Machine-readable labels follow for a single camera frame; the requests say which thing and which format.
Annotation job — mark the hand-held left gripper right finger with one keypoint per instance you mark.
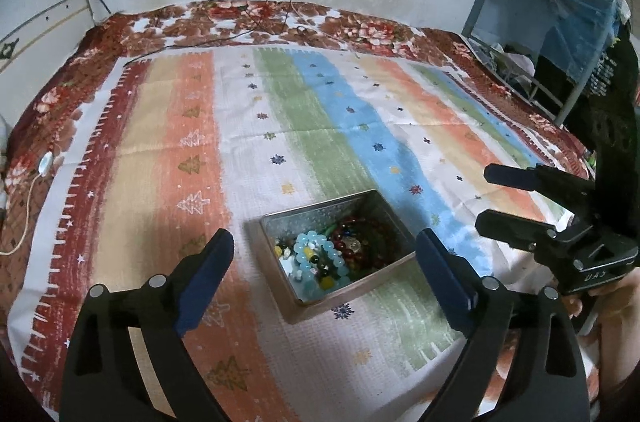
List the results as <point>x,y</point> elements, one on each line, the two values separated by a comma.
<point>445,282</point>

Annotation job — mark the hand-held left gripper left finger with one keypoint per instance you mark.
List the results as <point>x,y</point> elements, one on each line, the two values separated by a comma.
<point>205,287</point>

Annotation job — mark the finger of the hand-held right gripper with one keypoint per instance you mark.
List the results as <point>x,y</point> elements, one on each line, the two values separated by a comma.
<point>510,227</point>
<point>530,179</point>

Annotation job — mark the metal tin box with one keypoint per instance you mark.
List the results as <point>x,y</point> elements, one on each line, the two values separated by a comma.
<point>350,289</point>

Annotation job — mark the person's right forearm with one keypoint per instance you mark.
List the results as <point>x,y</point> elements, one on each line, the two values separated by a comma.
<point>620,377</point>

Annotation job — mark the person's right hand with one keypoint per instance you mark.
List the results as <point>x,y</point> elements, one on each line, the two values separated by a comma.
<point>575,304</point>

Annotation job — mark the blue hanging garment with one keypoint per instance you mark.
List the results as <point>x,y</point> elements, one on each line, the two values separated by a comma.
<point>575,12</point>

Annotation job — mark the grey metal clothes rack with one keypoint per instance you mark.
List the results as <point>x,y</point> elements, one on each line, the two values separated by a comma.
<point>477,2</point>

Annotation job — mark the striped printed cloth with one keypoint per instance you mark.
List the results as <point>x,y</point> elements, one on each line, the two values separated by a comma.
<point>325,127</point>

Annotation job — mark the floral brown blanket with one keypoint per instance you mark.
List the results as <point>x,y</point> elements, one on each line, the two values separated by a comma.
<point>225,22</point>

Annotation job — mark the white wooden headboard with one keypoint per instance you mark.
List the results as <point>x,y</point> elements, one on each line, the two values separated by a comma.
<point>50,17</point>

